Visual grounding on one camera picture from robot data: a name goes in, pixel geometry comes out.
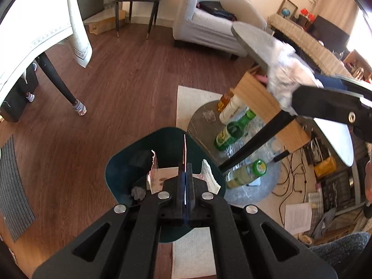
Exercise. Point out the yellow drink bottle green cap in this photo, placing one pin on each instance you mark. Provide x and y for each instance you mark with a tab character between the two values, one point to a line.
244	175

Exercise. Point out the red ornaments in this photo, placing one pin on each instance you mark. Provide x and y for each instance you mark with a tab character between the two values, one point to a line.
306	13

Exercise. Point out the white paper sheet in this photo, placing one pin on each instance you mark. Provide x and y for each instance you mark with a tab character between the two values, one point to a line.
298	218

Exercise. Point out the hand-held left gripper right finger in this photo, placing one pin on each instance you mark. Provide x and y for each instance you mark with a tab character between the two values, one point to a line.
193	197

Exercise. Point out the white plastic bottle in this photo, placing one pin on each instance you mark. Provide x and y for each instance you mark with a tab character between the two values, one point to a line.
229	111

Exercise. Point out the person's grey trouser leg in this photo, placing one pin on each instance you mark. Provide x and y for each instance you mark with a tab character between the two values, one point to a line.
343	250

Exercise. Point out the framed globe picture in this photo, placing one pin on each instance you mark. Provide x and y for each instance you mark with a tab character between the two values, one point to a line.
287	8

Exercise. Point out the wooden board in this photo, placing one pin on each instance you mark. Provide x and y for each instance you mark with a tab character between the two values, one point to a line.
261	101

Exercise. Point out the black bag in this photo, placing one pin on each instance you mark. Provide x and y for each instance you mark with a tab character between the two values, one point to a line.
212	7

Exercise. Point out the black television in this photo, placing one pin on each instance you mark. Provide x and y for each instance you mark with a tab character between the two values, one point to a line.
331	32

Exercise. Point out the flat cardboard box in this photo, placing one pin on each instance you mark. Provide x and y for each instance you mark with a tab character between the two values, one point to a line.
101	26

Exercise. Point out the grey armchair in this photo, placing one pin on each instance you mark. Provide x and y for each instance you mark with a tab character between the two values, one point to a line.
209	26

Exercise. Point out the black storage box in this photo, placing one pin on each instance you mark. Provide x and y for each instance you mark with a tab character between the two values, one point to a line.
17	98

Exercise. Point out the black printed box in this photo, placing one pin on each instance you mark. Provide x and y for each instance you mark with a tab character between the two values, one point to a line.
337	189

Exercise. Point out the teal waste bin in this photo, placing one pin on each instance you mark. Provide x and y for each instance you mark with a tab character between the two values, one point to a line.
162	142

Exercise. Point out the grey crumpled wrapper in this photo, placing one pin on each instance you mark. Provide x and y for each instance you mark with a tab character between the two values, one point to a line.
139	193

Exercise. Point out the white plastic wrap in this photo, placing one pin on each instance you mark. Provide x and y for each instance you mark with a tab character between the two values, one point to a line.
287	72

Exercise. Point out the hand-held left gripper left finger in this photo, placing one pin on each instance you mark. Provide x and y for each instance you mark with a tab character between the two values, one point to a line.
177	197

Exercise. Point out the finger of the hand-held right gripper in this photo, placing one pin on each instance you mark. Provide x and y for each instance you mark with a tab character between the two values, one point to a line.
334	82
319	101

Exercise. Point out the clear plastic bottle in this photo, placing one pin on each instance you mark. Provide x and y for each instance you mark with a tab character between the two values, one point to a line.
273	146

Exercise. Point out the white rug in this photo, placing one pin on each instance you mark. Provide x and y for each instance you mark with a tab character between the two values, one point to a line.
189	104

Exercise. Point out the black table leg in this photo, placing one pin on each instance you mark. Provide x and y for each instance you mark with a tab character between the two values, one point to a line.
56	75

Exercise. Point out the wooden shelf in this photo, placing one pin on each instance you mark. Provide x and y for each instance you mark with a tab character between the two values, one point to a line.
356	61

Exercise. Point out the white tablecloth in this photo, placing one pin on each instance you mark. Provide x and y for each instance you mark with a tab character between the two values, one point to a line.
78	35

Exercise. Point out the grey ribbed floor mat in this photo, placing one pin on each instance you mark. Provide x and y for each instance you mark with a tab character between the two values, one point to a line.
14	194

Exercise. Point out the yellow packet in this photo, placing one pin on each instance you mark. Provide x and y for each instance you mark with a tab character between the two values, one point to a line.
325	165

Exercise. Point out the green glass bottle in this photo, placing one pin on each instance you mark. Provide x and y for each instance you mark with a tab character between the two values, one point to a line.
229	133

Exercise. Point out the cabinet with lace cloth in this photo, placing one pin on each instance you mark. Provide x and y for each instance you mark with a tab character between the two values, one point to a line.
305	40

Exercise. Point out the striped table leg sock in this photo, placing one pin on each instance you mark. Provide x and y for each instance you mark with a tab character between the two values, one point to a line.
79	108
30	97

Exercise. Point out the clear plastic cup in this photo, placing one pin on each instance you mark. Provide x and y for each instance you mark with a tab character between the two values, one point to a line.
209	116

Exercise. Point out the person's right hand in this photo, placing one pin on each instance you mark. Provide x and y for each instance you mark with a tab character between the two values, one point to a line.
369	180

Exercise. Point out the orange drink bottle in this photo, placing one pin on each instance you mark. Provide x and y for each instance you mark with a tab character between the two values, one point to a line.
224	101

